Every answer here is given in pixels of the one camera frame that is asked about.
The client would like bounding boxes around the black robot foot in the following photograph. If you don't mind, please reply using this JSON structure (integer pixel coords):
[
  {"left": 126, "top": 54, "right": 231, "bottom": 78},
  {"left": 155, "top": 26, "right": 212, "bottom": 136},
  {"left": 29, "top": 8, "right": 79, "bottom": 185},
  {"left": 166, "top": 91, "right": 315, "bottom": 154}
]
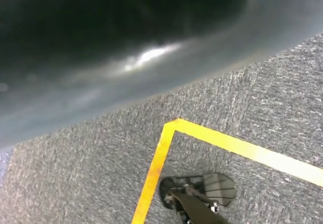
[{"left": 158, "top": 172, "right": 238, "bottom": 224}]

